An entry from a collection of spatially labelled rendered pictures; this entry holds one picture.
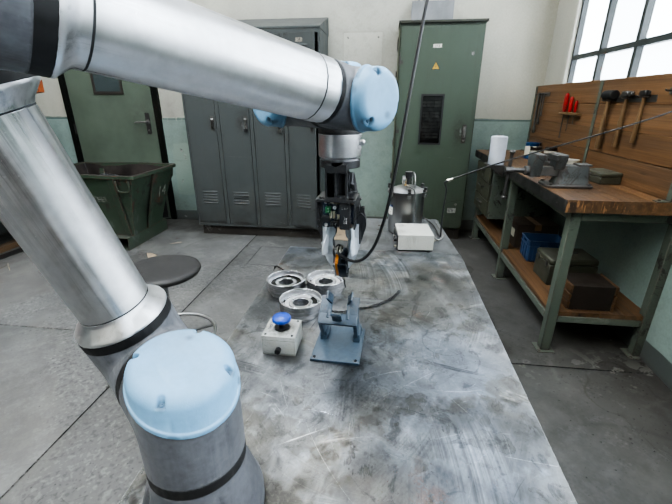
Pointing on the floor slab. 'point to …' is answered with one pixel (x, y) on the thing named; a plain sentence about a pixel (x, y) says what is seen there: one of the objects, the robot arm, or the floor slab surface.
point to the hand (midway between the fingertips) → (341, 258)
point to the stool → (151, 267)
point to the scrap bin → (130, 196)
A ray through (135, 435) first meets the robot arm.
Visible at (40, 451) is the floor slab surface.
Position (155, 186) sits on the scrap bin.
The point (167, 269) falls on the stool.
